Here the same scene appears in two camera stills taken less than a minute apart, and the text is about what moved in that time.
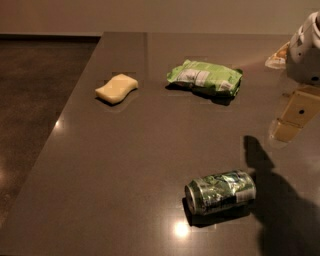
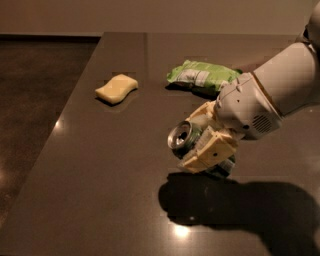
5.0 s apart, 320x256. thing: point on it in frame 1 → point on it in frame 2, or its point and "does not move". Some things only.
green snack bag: x=207 y=76 does not move
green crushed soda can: x=219 y=189 → x=183 y=138
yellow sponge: x=116 y=90 does not move
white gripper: x=304 y=56 → x=245 y=106
